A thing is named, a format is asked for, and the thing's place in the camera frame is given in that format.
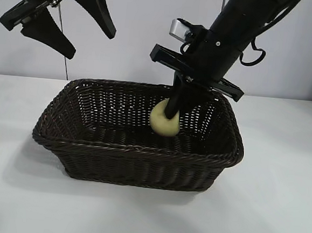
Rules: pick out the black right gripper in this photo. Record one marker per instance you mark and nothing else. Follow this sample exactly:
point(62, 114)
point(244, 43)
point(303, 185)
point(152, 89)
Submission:
point(220, 59)

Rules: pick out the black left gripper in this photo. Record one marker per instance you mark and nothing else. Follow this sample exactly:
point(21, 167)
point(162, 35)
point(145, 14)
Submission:
point(18, 12)

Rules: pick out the pale yellow egg yolk pastry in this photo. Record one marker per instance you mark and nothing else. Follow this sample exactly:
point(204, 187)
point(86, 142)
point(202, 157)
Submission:
point(160, 126)

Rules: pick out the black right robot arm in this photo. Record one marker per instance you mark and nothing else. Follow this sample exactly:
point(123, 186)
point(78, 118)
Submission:
point(248, 13)

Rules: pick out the dark brown woven basket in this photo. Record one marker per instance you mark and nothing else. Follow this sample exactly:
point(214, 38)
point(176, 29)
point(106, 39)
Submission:
point(130, 163)

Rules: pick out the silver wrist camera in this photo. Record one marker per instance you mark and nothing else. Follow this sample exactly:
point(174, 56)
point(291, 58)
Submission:
point(179, 30)

